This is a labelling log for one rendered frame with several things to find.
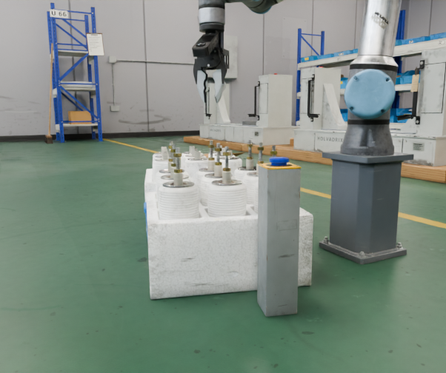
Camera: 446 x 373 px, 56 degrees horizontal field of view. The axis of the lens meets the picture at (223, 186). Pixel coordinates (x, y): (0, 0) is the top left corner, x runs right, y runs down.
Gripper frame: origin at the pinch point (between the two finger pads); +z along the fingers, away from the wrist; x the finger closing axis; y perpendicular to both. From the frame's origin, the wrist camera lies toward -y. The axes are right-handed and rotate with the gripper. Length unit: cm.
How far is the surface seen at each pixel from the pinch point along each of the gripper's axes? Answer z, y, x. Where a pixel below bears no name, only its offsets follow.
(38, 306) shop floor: 46, -47, 23
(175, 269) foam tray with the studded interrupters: 39, -33, -4
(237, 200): 24.7, -22.8, -15.4
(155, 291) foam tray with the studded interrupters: 44, -36, 0
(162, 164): 22.3, 16.6, 24.7
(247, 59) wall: -95, 693, 190
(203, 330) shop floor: 46, -45, -15
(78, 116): 10, 422, 380
